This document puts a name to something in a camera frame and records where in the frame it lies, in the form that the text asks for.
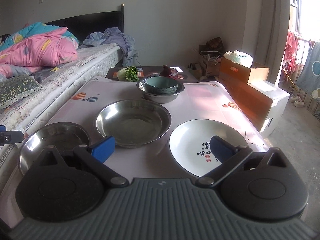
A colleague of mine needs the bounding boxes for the shallow steel dish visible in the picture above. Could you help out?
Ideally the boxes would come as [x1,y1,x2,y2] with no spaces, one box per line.
[18,122,91,175]

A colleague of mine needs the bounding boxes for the white ceramic plate with calligraphy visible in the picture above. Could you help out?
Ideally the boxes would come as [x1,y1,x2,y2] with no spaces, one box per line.
[169,119,248,177]

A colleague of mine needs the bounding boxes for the large steel bowl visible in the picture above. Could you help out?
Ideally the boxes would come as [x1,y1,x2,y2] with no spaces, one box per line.
[95,99,171,148]

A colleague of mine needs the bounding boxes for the medium steel bowl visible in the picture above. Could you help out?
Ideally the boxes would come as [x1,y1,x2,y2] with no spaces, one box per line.
[137,76,184,104]

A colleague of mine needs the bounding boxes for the teal ceramic bowl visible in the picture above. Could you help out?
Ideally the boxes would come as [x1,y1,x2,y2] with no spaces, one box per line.
[145,76,178,95]

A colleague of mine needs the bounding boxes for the green floral pillow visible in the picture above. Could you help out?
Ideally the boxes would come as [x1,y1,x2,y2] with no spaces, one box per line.
[1,75,42,109]

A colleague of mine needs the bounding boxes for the pink balloon tablecloth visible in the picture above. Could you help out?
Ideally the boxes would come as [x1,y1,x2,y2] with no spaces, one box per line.
[0,75,271,228]

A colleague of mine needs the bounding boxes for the white mattress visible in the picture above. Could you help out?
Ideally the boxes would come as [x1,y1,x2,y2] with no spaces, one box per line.
[0,43,123,188]

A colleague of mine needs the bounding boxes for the white box under orange box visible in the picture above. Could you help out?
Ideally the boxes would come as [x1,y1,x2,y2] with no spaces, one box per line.
[218,72,291,133]

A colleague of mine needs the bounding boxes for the orange cardboard box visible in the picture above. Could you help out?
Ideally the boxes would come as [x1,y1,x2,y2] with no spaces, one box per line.
[220,57,270,84]

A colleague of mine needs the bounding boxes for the pair of sneakers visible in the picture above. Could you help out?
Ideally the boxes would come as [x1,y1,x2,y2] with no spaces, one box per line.
[289,95,304,107]

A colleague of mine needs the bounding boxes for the green bok choy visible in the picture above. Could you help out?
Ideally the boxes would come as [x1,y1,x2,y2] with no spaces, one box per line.
[117,66,139,82]

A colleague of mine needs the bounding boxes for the dark printed flat box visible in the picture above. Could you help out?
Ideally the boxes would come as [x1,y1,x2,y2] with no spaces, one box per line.
[106,66,198,83]

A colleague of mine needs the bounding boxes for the pink quilt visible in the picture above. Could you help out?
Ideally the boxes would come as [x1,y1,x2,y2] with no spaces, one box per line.
[1,22,79,81]

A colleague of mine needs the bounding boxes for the white plastic bag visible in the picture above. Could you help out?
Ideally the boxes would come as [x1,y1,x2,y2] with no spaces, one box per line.
[223,50,253,68]

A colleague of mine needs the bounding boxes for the open brown cardboard box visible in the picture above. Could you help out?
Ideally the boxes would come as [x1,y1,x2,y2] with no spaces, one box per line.
[196,37,225,77]

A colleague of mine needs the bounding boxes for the red onion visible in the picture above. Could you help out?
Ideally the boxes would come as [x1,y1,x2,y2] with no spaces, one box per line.
[159,65,178,80]

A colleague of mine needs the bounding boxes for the blue hanging cloth with circles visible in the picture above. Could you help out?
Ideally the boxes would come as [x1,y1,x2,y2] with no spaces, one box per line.
[296,42,320,94]

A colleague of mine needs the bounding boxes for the blue-grey crumpled clothes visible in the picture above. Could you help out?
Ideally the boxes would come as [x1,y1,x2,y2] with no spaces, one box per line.
[82,27,136,67]

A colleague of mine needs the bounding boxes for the black headboard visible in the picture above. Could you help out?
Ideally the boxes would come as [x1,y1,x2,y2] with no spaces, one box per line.
[47,4,125,42]

